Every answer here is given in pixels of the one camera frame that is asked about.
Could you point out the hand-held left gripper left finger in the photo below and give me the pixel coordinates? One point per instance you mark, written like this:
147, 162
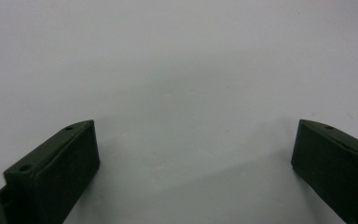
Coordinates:
59, 174

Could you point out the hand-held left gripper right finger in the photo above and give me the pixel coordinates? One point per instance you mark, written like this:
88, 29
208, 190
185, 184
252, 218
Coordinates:
335, 168

